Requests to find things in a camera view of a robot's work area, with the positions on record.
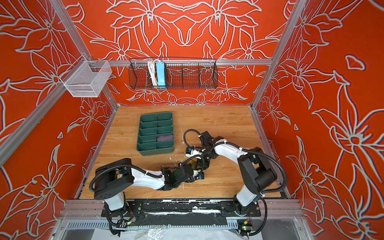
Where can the purple sock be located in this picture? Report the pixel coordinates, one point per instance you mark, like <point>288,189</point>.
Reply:
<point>165,138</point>

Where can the green divided plastic tray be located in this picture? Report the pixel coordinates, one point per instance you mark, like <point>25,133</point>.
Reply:
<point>150,127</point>

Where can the clear mesh wall basket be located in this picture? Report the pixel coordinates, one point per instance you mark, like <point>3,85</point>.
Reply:
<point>86,79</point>

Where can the black wire wall basket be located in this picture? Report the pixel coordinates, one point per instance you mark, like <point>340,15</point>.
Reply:
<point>180,73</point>

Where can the white slotted cable duct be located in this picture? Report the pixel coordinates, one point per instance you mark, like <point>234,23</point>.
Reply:
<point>101,224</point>

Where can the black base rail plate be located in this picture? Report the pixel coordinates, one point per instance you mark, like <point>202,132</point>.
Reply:
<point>204,213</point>

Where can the light blue box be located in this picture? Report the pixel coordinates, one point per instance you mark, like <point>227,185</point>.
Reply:
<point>160,67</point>

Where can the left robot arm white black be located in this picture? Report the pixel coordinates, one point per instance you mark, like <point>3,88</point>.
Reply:
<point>111,180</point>

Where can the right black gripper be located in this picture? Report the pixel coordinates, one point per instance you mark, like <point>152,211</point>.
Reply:
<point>203,165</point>

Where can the green striped sock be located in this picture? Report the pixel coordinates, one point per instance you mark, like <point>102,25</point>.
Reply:
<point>196,164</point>

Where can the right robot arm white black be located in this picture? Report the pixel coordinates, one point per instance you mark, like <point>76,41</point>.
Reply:
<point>260,172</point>

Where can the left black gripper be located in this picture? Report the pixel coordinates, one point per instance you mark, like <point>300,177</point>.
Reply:
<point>183,165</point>

